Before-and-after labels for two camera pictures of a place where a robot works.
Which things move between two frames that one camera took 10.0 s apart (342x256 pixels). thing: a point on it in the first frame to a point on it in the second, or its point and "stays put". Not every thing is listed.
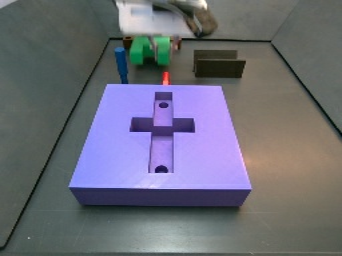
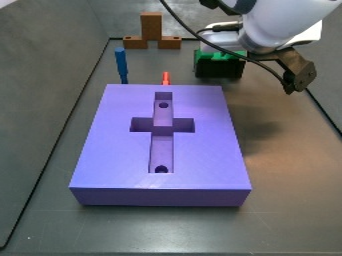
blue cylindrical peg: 121,54 stays put
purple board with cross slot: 162,148 stays put
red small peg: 166,79 stays put
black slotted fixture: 218,64 stays put
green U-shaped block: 141,50 to 217,55
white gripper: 166,17 to 228,39
